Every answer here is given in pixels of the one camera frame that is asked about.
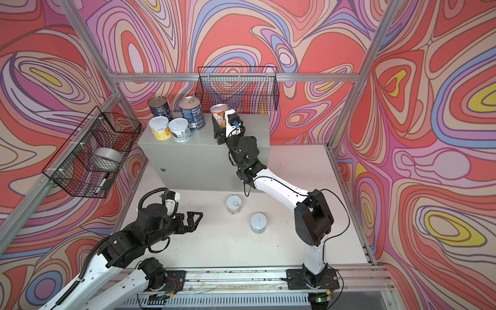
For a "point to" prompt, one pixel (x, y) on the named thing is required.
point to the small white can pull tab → (234, 204)
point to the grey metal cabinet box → (199, 164)
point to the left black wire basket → (91, 159)
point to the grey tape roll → (107, 159)
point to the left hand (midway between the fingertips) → (196, 214)
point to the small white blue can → (258, 223)
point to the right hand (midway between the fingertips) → (221, 118)
